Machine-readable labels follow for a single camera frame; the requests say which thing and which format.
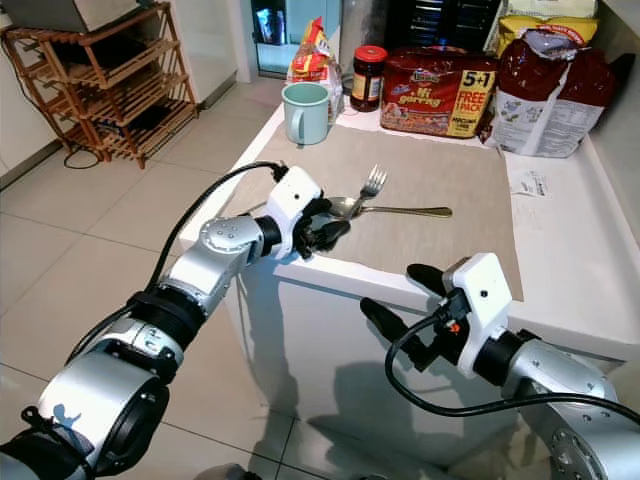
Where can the pale green mug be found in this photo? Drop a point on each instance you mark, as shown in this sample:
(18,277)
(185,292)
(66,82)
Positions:
(307,115)

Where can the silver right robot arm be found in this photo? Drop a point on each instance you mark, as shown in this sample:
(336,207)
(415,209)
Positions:
(560,400)

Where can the silver metal fork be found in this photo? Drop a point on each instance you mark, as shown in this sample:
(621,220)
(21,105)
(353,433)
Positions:
(370,186)

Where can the orange and red snack bag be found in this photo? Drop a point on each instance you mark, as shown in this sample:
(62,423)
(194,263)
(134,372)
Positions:
(313,55)

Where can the yellow snack bag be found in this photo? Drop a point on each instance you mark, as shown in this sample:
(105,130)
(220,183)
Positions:
(520,28)

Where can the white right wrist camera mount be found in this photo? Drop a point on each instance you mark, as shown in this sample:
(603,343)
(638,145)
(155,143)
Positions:
(482,300)

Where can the large red and white bag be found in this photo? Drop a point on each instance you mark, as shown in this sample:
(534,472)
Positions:
(550,90)

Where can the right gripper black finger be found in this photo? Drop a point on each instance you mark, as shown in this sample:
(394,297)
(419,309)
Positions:
(427,279)
(390,320)

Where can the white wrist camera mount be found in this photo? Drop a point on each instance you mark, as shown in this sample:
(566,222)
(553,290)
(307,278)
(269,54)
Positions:
(482,300)
(295,198)

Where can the dark jar with red lid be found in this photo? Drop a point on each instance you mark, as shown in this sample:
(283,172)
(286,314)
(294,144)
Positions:
(368,80)

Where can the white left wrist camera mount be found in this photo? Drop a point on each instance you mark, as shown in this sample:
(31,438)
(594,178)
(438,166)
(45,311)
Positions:
(295,198)

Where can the beige woven placemat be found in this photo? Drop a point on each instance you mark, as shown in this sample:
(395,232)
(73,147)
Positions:
(430,165)

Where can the white table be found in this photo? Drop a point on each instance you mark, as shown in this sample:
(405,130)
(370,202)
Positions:
(340,350)

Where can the wooden slatted shoe rack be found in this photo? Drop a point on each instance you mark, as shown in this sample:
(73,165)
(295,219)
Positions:
(105,95)

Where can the grey box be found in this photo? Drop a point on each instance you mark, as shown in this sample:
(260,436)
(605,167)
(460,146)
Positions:
(60,12)

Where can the small white paper receipt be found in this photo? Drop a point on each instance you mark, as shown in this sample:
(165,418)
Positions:
(529,183)

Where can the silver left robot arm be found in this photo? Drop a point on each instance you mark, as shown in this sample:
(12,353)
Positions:
(105,395)

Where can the red instant noodle multipack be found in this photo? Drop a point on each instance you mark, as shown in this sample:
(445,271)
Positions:
(435,95)

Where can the glass door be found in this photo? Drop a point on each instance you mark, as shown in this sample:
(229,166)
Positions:
(275,30)

